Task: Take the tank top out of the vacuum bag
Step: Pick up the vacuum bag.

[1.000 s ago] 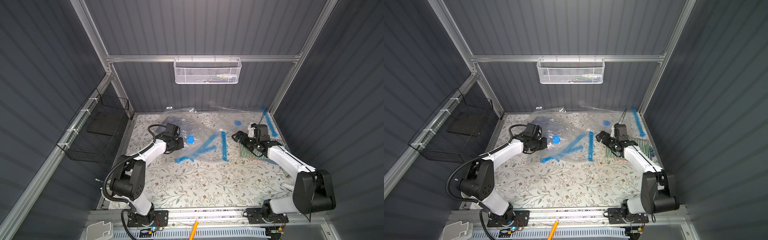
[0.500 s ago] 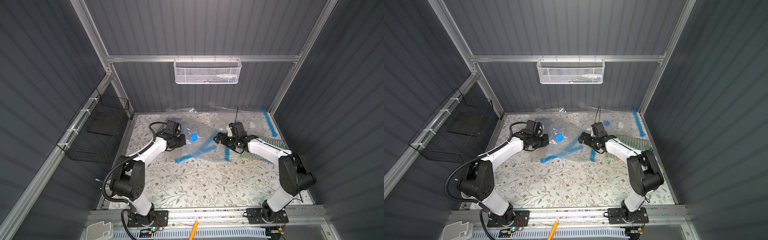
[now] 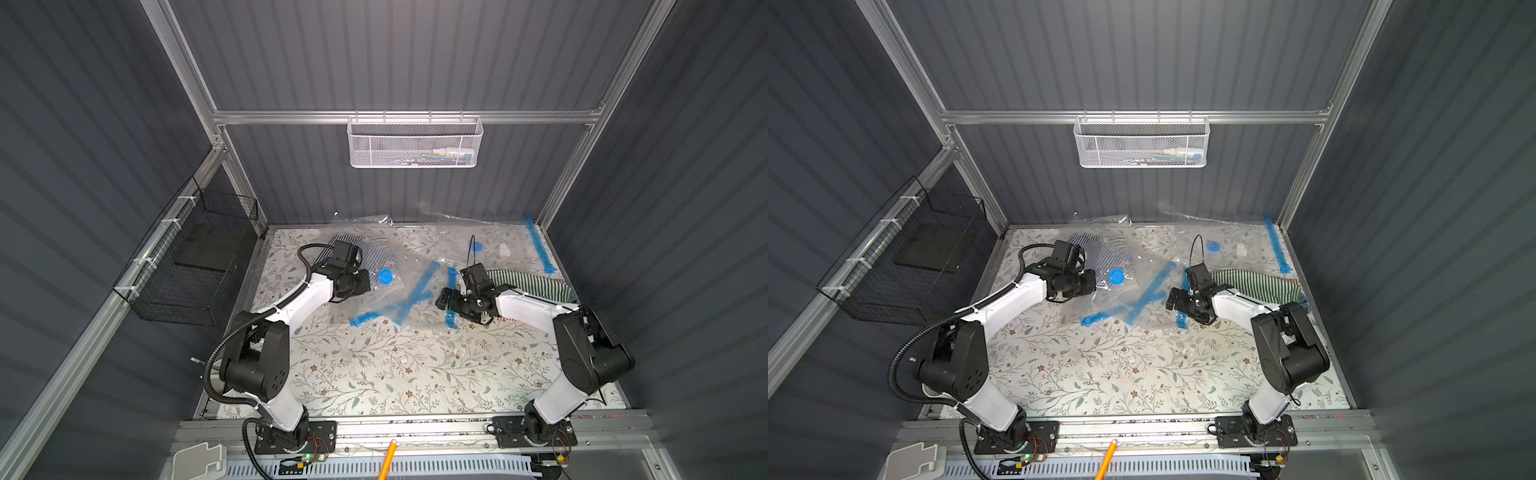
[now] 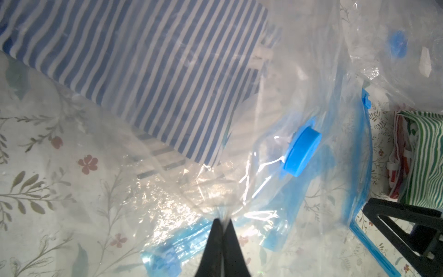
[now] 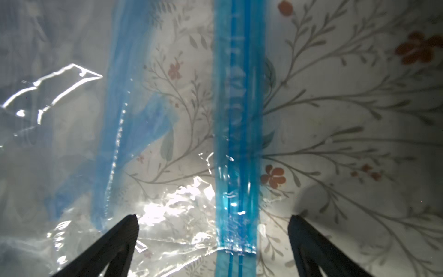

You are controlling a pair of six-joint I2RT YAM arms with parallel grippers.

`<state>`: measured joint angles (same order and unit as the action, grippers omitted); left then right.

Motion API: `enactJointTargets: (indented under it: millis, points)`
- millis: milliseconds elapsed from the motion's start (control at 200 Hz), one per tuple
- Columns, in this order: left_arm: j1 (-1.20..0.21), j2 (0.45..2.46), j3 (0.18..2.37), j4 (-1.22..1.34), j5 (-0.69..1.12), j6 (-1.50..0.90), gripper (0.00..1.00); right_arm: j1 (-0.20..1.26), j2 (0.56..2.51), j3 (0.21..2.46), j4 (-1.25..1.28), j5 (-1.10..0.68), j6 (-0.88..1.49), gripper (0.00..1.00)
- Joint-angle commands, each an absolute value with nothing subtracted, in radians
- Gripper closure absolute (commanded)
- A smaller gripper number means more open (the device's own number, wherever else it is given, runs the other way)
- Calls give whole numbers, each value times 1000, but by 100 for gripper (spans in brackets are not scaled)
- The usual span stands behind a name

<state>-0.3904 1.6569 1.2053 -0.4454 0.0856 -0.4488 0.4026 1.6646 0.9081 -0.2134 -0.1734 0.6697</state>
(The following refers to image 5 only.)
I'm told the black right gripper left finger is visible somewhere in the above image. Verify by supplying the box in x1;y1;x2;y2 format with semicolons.
54;215;139;277

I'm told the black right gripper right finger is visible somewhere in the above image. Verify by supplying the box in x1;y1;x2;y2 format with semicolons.
288;215;371;277

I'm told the clear vacuum bag blue zipper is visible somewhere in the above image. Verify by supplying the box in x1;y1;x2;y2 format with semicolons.
1;1;273;277

